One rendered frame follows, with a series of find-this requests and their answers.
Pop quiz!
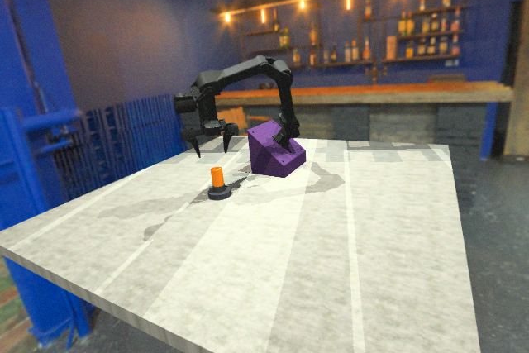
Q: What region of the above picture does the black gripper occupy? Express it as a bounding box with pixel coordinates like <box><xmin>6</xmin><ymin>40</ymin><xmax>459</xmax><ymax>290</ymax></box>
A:
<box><xmin>180</xmin><ymin>110</ymin><xmax>239</xmax><ymax>158</ymax></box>

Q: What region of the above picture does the orange knob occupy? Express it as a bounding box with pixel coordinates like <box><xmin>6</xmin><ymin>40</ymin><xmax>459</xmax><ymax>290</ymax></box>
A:
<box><xmin>211</xmin><ymin>167</ymin><xmax>224</xmax><ymax>187</ymax></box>

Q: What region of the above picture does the dark grey round pedestal with short shaft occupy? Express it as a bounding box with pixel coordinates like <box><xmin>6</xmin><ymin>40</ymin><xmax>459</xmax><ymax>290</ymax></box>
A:
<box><xmin>207</xmin><ymin>183</ymin><xmax>231</xmax><ymax>201</ymax></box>

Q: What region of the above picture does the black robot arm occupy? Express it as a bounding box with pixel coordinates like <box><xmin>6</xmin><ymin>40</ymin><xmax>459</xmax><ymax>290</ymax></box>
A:
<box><xmin>173</xmin><ymin>55</ymin><xmax>300</xmax><ymax>146</ymax></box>

